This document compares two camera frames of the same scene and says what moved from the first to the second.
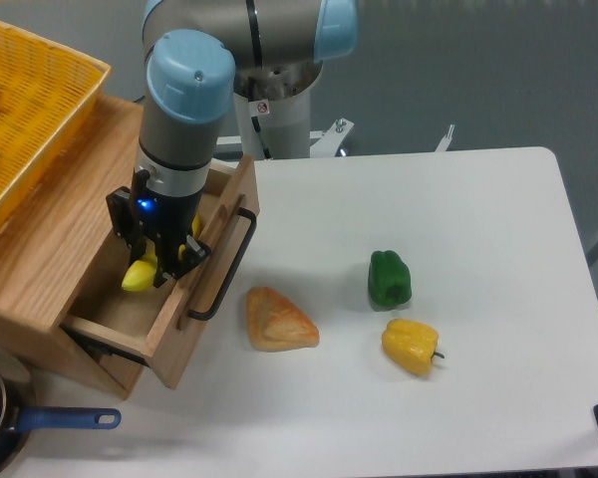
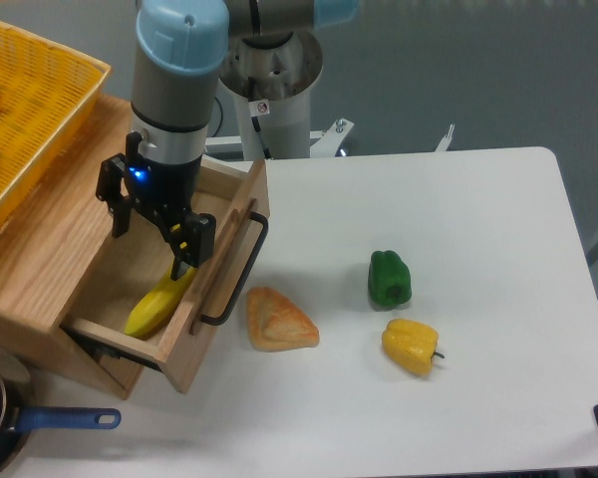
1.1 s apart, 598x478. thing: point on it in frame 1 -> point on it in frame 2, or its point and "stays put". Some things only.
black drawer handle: (231, 269) -> (216, 321)
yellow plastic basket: (42, 93) stays put
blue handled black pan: (7, 415) stays put
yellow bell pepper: (411, 345) stays put
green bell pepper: (390, 281) stays put
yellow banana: (141, 274) -> (156, 305)
